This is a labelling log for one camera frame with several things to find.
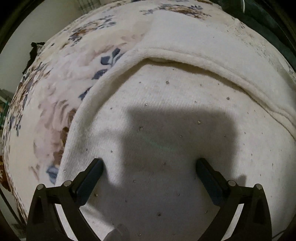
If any white knit garment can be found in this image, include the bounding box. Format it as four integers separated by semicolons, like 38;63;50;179
57;10;295;240

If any dark clothing pile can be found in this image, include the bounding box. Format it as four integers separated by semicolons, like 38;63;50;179
22;42;45;74

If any floral cream blanket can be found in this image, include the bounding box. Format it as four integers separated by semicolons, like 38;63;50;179
3;1;291;219

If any dark green towel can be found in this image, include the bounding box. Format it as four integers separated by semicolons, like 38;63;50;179
213;1;295;69

